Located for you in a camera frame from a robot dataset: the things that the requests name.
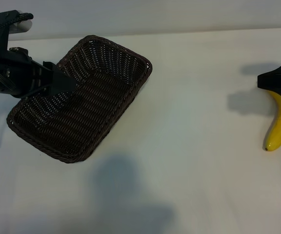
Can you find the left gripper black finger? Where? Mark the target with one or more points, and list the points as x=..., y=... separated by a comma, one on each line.
x=60, y=75
x=62, y=89

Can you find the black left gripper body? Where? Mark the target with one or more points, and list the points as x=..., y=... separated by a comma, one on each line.
x=21, y=73

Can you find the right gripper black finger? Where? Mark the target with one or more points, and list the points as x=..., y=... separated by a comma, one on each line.
x=277, y=89
x=280, y=74

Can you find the yellow banana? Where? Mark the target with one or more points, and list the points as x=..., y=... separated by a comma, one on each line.
x=280, y=126

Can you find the dark brown woven basket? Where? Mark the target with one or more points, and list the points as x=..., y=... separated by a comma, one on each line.
x=94, y=109

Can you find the white cylinder post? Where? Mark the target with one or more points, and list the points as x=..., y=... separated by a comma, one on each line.
x=24, y=26

